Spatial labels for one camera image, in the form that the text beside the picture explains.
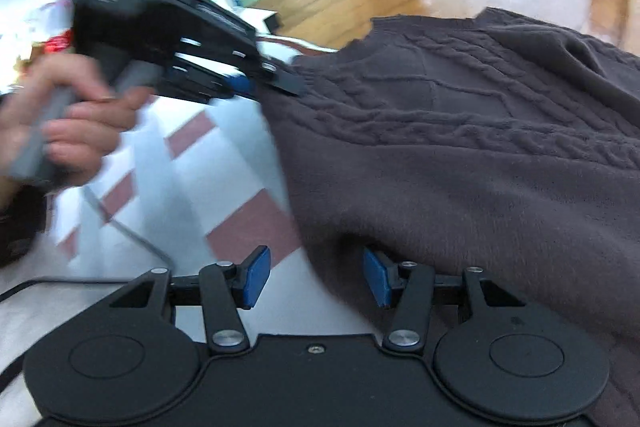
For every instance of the grey white maroon checked rug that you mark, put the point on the grey white maroon checked rug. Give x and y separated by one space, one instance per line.
190 187

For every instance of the small black rug corner tag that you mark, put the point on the small black rug corner tag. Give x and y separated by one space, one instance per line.
272 23

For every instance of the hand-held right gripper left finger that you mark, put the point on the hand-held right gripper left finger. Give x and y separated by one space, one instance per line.
254 277

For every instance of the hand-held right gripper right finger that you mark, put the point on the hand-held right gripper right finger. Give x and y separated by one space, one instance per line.
376 277

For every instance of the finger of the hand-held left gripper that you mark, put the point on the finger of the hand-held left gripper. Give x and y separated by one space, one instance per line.
287 83
235 88

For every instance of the person's left hand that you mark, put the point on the person's left hand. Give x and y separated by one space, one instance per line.
75 132

